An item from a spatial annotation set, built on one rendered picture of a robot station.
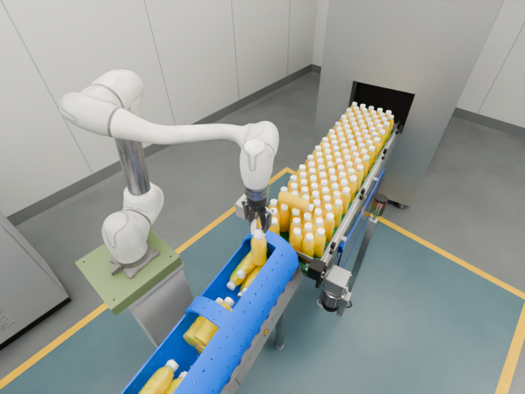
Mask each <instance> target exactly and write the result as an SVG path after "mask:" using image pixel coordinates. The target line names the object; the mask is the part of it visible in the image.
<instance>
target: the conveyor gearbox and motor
mask: <svg viewBox="0 0 525 394"><path fill-rule="evenodd" d="M351 276H352V273H351V272H350V271H348V270H345V269H343V268H341V267H339V266H337V265H334V264H333V266H332V267H331V269H329V270H328V272H326V274H325V276H323V279H324V280H323V297H322V306H323V308H324V309H325V310H326V311H328V312H336V311H337V310H339V308H340V306H343V307H346V308H350V307H352V302H351V301H350V298H351V295H352V294H351V293H350V292H348V283H349V282H350V279H351ZM348 302H350V303H351V306H347V305H348Z"/></svg>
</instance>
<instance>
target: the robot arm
mask: <svg viewBox="0 0 525 394"><path fill-rule="evenodd" d="M143 94H144V86H143V83H142V81H141V78H140V77H139V76H138V75H137V74H136V73H134V72H132V71H130V70H121V69H116V70H111V71H109V72H107V73H105V74H103V75H101V76H100V77H99V78H98V79H96V80H95V81H94V82H93V83H92V84H91V85H90V86H89V87H88V88H85V89H84V90H82V91H81V92H80V93H78V92H71V93H68V94H65V95H64V96H63V97H62V98H61V99H60V101H59V111H60V113H61V114H62V115H63V116H64V117H65V118H66V119H67V120H68V121H69V122H70V123H72V124H74V125H76V126H78V127H80V128H82V129H84V130H86V131H90V132H92V133H95V134H99V135H103V136H108V137H111V138H114V140H115V143H116V148H117V152H118V154H119V158H120V162H121V166H122V169H123V174H124V177H125V180H126V183H127V187H126V188H125V190H124V192H123V210H122V211H119V212H115V213H112V214H111V215H109V216H108V217H107V218H106V219H105V221H104V223H103V225H102V237H103V239H104V242H105V244H106V246H107V248H108V249H109V251H110V252H111V253H112V256H111V257H110V258H109V262H110V263H114V264H115V265H114V266H113V267H112V268H111V269H110V271H109V273H110V274H111V275H112V276H113V275H115V274H117V273H119V272H120V271H123V272H124V273H125V274H126V275H127V276H128V278H129V279H132V278H134V277H135V275H136V274H137V273H138V272H139V271H140V270H141V269H143V268H144V267H145V266H146V265H148V264H149V263H150V262H151V261H152V260H154V259H155V258H156V257H158V256H159V255H160V251H159V250H157V249H154V248H152V247H151V246H150V245H149V244H148V243H147V242H146V241H147V238H148V233H149V229H150V227H151V226H152V225H153V224H154V222H155V220H156V218H157V217H158V215H159V213H160V211H161V209H162V207H163V203H164V195H163V191H162V190H161V189H160V188H159V187H158V186H157V185H155V184H153V183H151V182H149V178H148V171H147V166H146V162H145V154H144V150H143V146H142V142H146V143H151V144H159V145H173V144H182V143H188V142H196V141H208V140H215V139H226V140H230V141H234V142H236V143H237V144H238V145H239V146H240V148H241V154H240V170H241V178H242V180H243V184H244V190H245V196H246V197H247V198H244V199H243V201H242V202H241V204H242V205H243V210H244V215H245V219H246V220H248V222H249V226H250V228H251V233H252V235H254V231H255V230H256V219H255V212H257V214H258V217H259V219H260V223H261V226H262V227H261V228H260V237H261V239H262V240H263V238H264V237H265V236H266V232H267V230H269V228H270V227H271V225H272V216H273V212H274V210H270V209H268V206H267V196H268V194H269V192H270V177H271V174H272V171H273V159H274V156H275V155H276V153H277V149H278V144H279V134H278V130H277V128H276V127H275V125H274V124H272V123H270V122H269V121H262V122H258V123H257V124H247V125H245V126H237V125H231V124H199V125H182V126H164V125H158V124H153V123H150V122H148V121H146V120H143V119H141V118H140V116H141V103H142V96H143ZM249 207H250V209H249ZM265 212H266V214H265ZM266 215H267V216H266Z"/></svg>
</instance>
